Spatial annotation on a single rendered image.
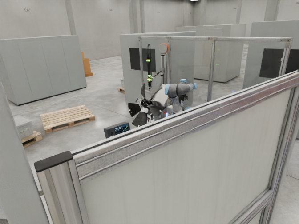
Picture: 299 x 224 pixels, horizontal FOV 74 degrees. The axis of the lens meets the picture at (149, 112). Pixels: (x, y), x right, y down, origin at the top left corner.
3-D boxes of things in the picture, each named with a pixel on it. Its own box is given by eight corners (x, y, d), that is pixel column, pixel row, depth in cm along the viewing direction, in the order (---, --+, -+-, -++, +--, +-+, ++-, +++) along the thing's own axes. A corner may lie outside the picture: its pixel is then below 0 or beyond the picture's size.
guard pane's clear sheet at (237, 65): (143, 89, 420) (140, 38, 380) (266, 134, 229) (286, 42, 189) (143, 89, 419) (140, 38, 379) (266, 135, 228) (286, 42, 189)
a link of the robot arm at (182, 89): (188, 84, 193) (197, 81, 237) (177, 84, 197) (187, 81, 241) (187, 96, 196) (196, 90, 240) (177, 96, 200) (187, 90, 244)
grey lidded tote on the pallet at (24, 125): (23, 127, 473) (19, 114, 461) (36, 133, 441) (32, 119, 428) (3, 135, 442) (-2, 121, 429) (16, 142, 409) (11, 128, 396)
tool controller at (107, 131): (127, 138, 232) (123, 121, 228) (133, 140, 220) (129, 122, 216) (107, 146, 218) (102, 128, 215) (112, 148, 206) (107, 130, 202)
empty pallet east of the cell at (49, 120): (84, 109, 603) (84, 104, 598) (95, 120, 525) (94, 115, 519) (41, 119, 546) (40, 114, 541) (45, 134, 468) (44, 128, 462)
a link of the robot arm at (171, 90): (184, 120, 238) (176, 90, 196) (172, 119, 243) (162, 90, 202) (186, 112, 244) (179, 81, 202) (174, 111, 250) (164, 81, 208)
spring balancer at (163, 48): (159, 53, 323) (158, 54, 317) (159, 42, 317) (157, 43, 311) (168, 53, 318) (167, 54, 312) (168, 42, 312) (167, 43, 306)
